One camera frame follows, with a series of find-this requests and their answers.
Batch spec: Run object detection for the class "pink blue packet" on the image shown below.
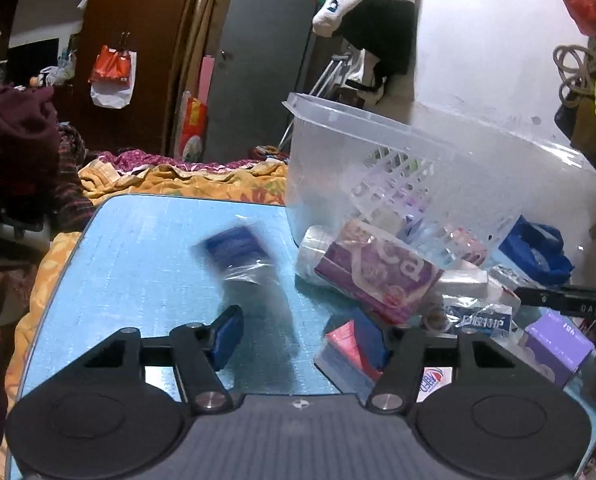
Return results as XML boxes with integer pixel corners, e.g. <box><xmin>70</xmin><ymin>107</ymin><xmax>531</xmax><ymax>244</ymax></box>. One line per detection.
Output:
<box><xmin>314</xmin><ymin>311</ymin><xmax>390</xmax><ymax>404</ymax></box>

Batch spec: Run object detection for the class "blue item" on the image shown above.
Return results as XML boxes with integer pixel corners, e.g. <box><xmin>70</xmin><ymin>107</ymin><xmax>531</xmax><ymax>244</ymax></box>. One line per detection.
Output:
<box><xmin>194</xmin><ymin>223</ymin><xmax>277</xmax><ymax>310</ymax></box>

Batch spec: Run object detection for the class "white plastic perforated basket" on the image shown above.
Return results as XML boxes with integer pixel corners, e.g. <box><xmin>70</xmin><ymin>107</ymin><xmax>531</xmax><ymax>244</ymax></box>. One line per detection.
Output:
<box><xmin>285</xmin><ymin>93</ymin><xmax>596</xmax><ymax>263</ymax></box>

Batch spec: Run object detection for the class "purple cube box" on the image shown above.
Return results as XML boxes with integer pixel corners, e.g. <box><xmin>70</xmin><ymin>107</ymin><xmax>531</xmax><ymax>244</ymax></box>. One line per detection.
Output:
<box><xmin>519</xmin><ymin>311</ymin><xmax>594</xmax><ymax>388</ymax></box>

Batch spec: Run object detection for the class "blue shopping bag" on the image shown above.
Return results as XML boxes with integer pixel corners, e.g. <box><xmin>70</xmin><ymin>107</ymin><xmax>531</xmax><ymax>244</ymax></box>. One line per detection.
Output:
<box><xmin>499</xmin><ymin>216</ymin><xmax>575</xmax><ymax>286</ymax></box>

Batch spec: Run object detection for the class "blue white toothpaste box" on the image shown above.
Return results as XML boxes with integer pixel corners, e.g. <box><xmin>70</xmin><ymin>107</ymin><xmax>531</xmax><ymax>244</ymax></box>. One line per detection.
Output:
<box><xmin>442</xmin><ymin>296</ymin><xmax>514</xmax><ymax>336</ymax></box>

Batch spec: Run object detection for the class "purple floral carton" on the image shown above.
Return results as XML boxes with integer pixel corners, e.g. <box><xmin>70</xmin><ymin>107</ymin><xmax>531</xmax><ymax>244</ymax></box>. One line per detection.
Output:
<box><xmin>315</xmin><ymin>219</ymin><xmax>442</xmax><ymax>324</ymax></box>

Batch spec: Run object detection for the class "white pink long box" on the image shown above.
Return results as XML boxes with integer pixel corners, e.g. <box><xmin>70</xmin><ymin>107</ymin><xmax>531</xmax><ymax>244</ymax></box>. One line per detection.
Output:
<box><xmin>432</xmin><ymin>266</ymin><xmax>520</xmax><ymax>308</ymax></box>

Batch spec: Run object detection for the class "orange yellow blanket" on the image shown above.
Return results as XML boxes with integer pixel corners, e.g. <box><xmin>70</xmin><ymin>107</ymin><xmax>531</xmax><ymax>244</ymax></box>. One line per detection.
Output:
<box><xmin>0</xmin><ymin>156</ymin><xmax>291</xmax><ymax>461</ymax></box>

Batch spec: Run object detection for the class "maroon clothing pile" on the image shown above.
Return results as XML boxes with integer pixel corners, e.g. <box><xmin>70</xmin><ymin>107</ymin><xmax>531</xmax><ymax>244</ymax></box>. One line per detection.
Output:
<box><xmin>0</xmin><ymin>86</ymin><xmax>95</xmax><ymax>232</ymax></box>

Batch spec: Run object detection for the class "dark red wooden wardrobe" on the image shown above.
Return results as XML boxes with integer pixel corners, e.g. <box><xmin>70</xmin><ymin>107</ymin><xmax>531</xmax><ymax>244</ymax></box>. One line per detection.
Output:
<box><xmin>0</xmin><ymin>0</ymin><xmax>193</xmax><ymax>154</ymax></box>

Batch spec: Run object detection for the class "grey door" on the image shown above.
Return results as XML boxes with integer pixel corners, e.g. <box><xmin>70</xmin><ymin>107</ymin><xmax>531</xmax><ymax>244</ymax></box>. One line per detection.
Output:
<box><xmin>202</xmin><ymin>0</ymin><xmax>316</xmax><ymax>162</ymax></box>

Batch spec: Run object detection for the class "white black hanging hoodie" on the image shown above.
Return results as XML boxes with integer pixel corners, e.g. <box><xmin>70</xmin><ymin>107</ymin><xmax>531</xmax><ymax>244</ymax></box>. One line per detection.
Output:
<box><xmin>312</xmin><ymin>0</ymin><xmax>418</xmax><ymax>104</ymax></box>

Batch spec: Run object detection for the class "coiled rope on wall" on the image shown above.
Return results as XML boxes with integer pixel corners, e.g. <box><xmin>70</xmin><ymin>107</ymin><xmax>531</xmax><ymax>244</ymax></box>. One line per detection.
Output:
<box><xmin>550</xmin><ymin>43</ymin><xmax>596</xmax><ymax>109</ymax></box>

